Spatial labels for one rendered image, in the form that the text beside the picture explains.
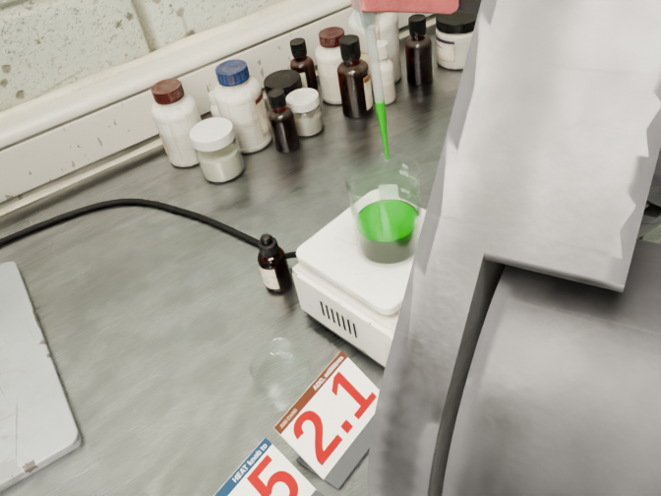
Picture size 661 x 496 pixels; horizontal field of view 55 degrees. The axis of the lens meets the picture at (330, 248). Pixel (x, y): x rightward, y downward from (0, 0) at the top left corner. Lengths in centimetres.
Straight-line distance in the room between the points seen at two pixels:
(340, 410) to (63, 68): 60
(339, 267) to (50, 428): 30
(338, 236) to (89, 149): 45
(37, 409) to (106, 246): 23
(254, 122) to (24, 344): 39
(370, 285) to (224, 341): 18
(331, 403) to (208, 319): 19
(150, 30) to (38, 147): 22
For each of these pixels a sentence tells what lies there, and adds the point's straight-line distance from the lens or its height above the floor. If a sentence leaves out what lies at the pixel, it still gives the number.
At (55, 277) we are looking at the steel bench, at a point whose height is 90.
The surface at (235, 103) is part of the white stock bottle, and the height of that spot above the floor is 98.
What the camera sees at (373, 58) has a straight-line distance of 46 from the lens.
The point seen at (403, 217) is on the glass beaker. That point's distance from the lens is 52.
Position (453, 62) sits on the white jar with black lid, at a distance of 100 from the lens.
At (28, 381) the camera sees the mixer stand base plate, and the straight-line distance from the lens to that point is 70.
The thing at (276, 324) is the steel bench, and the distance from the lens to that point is 65.
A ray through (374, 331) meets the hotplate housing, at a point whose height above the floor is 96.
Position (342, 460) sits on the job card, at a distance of 55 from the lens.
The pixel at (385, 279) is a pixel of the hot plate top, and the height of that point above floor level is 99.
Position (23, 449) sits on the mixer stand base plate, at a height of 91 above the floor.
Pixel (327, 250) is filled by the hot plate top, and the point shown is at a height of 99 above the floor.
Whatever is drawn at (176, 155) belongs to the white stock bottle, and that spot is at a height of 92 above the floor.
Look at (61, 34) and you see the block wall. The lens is 92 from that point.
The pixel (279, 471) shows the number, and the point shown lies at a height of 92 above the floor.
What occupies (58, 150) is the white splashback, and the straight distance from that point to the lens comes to 93.
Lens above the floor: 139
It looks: 43 degrees down
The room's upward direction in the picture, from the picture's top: 11 degrees counter-clockwise
